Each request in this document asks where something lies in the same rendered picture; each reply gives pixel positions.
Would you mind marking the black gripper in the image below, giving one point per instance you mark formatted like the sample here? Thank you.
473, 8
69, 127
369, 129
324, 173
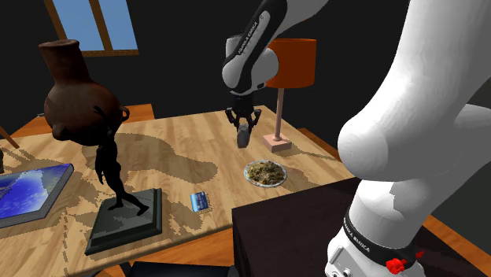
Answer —
241, 103

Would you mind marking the grey oblong object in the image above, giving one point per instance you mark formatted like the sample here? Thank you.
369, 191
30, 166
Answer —
243, 138

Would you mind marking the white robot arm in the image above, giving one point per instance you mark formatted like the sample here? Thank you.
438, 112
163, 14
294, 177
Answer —
406, 126

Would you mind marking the plate of brown food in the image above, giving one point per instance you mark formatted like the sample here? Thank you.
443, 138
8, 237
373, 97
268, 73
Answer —
265, 173

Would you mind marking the wooden table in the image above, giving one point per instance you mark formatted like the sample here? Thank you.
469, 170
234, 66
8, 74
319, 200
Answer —
184, 130

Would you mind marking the orange shade table lamp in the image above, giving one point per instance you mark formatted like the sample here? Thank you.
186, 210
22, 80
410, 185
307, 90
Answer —
293, 63

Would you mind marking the small blue box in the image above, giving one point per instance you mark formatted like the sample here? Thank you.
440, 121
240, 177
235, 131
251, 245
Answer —
200, 202

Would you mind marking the dark robot stand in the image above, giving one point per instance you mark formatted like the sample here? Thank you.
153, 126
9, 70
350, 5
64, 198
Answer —
284, 238

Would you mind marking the black figure statue with brown jar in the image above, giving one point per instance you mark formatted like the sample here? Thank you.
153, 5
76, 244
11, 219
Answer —
82, 103

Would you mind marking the wooden frame window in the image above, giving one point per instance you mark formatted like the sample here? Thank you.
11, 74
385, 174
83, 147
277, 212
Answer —
96, 27

